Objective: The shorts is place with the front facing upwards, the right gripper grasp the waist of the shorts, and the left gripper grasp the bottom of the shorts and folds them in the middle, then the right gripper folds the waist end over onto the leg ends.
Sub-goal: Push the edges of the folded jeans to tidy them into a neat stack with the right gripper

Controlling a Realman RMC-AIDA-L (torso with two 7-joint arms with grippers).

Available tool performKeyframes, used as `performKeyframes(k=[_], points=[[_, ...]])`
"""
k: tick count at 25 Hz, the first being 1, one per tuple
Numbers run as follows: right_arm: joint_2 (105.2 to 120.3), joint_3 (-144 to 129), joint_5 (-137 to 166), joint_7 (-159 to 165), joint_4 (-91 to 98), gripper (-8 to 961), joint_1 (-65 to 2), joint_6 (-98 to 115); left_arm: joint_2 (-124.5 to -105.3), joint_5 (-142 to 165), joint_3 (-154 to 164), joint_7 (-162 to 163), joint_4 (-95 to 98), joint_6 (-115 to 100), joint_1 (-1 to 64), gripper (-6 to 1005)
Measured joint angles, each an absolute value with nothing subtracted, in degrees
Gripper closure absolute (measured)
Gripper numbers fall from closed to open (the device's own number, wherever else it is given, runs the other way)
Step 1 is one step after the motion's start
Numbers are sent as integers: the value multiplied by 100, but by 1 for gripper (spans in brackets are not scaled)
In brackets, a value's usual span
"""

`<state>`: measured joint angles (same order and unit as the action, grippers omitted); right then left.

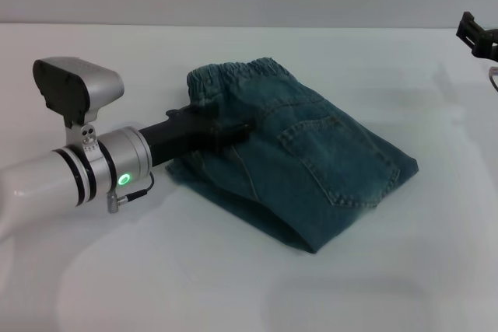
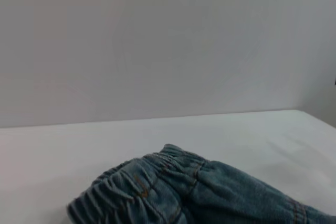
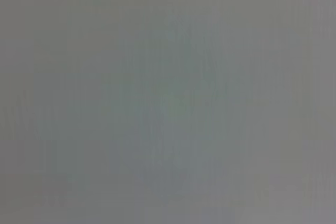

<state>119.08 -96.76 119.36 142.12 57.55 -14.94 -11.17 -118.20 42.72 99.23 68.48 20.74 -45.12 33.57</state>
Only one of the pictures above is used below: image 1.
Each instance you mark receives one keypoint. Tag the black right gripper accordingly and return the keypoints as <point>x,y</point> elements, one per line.
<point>488,46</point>

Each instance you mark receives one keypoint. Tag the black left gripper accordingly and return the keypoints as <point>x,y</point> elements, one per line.
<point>179,137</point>

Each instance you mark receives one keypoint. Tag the blue denim shorts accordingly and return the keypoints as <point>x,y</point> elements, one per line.
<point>311,153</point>

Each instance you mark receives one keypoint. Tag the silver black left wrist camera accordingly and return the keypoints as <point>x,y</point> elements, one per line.
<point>78,87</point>

